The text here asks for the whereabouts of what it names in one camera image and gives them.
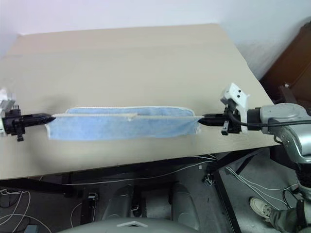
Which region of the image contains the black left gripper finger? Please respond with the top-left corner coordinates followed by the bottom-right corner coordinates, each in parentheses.
top-left (23, 118), bottom-right (56, 128)
top-left (23, 112), bottom-right (57, 120)

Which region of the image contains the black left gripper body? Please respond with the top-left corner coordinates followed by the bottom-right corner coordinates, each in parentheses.
top-left (1, 108), bottom-right (27, 143)

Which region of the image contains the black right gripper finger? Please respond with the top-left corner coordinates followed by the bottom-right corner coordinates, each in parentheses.
top-left (198, 112), bottom-right (227, 121)
top-left (198, 119), bottom-right (226, 127)

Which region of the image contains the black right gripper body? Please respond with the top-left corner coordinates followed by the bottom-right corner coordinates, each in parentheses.
top-left (221, 101), bottom-right (244, 136)

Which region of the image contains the light blue towel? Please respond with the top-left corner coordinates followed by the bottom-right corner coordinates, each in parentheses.
top-left (45, 105), bottom-right (202, 141)

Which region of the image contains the brown wooden furniture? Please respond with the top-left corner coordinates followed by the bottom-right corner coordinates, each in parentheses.
top-left (259, 18), bottom-right (311, 103)

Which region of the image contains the dark grey rounded robot foot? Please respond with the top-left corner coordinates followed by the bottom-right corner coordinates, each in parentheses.
top-left (101, 183), bottom-right (147, 219)
top-left (167, 182), bottom-right (200, 231)

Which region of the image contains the white sneaker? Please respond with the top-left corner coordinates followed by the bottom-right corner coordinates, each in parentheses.
top-left (249, 197), bottom-right (273, 221)

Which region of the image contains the grey trouser leg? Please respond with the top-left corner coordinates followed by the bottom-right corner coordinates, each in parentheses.
top-left (263, 200), bottom-right (311, 233)

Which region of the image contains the grey robot torso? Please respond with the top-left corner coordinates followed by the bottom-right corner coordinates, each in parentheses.
top-left (57, 216), bottom-right (203, 233)

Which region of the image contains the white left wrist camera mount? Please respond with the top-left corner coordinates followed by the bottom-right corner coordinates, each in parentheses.
top-left (0, 88), bottom-right (17, 135)

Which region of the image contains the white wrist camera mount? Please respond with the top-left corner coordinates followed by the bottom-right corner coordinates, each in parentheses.
top-left (0, 88), bottom-right (17, 135)
top-left (220, 83), bottom-right (251, 134)

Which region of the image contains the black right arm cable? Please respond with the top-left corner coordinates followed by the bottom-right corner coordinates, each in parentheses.
top-left (230, 113), bottom-right (300, 144)

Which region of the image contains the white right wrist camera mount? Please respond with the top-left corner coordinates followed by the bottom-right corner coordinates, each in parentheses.
top-left (220, 83), bottom-right (251, 134)

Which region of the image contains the black table frame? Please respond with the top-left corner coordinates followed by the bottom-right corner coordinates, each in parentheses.
top-left (0, 145), bottom-right (275, 233)

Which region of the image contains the white floor cable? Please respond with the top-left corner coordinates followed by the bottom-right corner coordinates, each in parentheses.
top-left (0, 188), bottom-right (32, 223)
top-left (225, 165), bottom-right (299, 212)

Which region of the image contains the black floor cable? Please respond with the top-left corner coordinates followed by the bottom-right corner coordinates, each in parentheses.
top-left (281, 186), bottom-right (302, 212)

